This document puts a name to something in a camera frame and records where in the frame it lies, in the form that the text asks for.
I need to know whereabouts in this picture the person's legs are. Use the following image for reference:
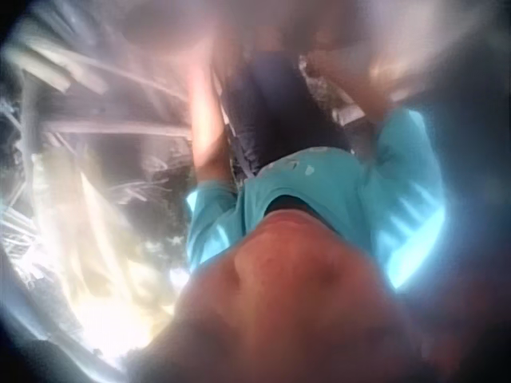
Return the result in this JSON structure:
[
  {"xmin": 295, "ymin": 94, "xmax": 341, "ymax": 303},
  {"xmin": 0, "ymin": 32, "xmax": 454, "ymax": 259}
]
[{"xmin": 217, "ymin": 49, "xmax": 355, "ymax": 183}]

